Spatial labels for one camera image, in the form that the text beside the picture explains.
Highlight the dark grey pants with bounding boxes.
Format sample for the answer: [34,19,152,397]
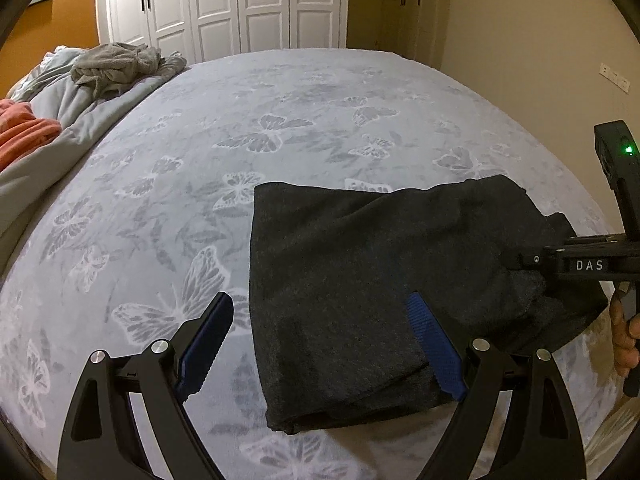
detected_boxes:
[248,176,607,434]

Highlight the right hand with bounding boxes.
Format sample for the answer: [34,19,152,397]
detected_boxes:
[608,289,639,378]

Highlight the grey butterfly bedspread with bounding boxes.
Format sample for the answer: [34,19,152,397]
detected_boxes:
[1,49,610,479]

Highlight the coral pink cloth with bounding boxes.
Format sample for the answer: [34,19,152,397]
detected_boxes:
[0,99,62,171]

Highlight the white wall switch plate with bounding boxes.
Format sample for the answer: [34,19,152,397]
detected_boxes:
[599,63,630,93]

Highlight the white panelled wardrobe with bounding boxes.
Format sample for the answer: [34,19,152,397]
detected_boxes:
[96,0,348,64]

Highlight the grey crumpled garment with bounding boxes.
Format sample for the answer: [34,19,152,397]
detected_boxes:
[70,42,162,100]

